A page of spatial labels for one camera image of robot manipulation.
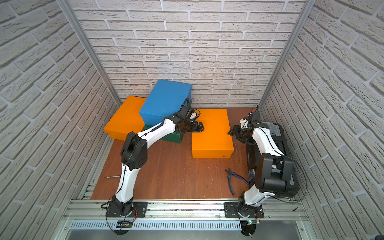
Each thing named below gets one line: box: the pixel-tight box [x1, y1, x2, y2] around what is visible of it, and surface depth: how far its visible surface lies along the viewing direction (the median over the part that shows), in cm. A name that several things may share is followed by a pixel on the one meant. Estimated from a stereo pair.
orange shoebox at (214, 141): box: [192, 109, 234, 159], surface depth 91 cm
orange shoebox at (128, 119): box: [103, 96, 146, 141], surface depth 99 cm
